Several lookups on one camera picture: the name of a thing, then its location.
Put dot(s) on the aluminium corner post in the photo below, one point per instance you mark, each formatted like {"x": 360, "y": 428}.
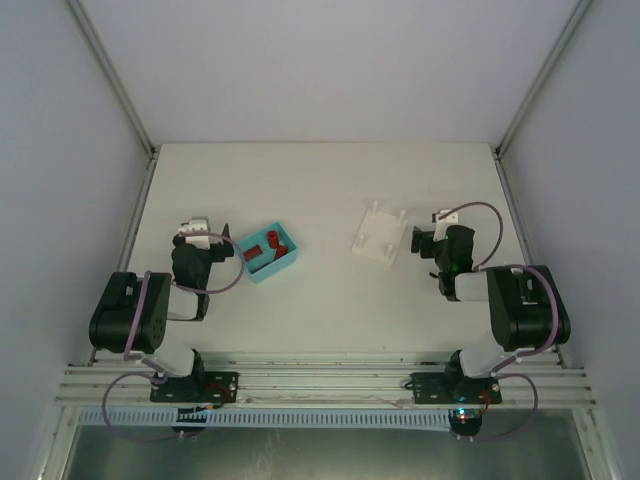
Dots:
{"x": 98, "y": 50}
{"x": 568, "y": 30}

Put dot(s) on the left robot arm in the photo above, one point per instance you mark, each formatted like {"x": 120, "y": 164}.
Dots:
{"x": 132, "y": 315}

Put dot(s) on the left aluminium corner post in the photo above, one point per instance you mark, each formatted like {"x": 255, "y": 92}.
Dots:
{"x": 98, "y": 50}

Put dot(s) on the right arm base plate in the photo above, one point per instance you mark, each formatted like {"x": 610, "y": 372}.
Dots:
{"x": 430, "y": 388}

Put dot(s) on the teal plastic parts bin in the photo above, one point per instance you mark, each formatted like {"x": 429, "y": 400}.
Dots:
{"x": 266, "y": 266}

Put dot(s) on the grey slotted cable duct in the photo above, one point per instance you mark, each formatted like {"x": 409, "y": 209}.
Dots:
{"x": 420, "y": 420}

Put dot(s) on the white base plate with pegs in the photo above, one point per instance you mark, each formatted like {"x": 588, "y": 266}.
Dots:
{"x": 380, "y": 234}

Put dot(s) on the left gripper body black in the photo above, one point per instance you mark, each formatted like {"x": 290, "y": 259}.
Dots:
{"x": 219, "y": 249}

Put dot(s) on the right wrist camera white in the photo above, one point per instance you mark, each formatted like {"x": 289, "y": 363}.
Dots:
{"x": 442, "y": 220}

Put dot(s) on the aluminium rail frame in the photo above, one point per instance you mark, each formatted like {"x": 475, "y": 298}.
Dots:
{"x": 360, "y": 380}

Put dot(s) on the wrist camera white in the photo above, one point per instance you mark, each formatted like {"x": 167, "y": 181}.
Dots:
{"x": 442, "y": 220}
{"x": 196, "y": 232}

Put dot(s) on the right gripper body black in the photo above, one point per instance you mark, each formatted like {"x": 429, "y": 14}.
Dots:
{"x": 418, "y": 241}

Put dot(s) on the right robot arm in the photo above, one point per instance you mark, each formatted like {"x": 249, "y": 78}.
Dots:
{"x": 526, "y": 313}

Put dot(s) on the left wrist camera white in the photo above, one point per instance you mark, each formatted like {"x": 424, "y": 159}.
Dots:
{"x": 196, "y": 232}

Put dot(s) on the right aluminium corner post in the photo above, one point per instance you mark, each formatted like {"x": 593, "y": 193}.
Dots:
{"x": 568, "y": 30}

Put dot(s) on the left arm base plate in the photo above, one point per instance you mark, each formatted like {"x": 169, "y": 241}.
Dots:
{"x": 217, "y": 387}

